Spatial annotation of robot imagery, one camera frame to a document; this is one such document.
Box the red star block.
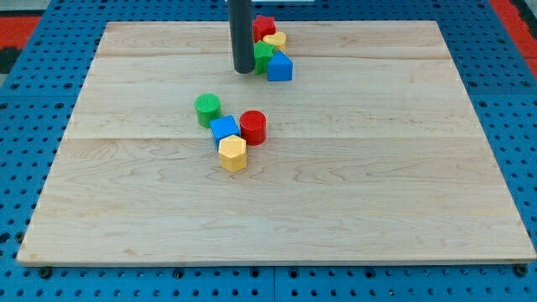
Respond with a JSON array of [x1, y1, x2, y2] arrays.
[[253, 14, 276, 43]]

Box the green star block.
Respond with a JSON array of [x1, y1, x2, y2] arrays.
[[254, 41, 275, 75]]

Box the red cylinder block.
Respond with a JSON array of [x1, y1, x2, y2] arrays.
[[239, 110, 267, 146]]

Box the yellow hexagon block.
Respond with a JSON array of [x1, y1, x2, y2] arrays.
[[218, 135, 248, 173]]

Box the blue cube block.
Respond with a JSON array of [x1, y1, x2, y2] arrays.
[[210, 116, 240, 149]]

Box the green cylinder block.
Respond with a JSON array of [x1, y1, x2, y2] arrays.
[[195, 93, 222, 128]]

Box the blue triangle block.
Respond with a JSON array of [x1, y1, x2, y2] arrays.
[[268, 50, 294, 81]]

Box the light wooden board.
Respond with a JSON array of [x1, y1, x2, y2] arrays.
[[17, 21, 536, 267]]

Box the yellow heart block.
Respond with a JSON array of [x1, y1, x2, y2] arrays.
[[263, 31, 287, 52]]

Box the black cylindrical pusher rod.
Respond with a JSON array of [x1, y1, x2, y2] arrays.
[[227, 0, 255, 74]]

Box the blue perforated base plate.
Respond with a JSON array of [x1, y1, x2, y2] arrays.
[[1, 1, 536, 301]]

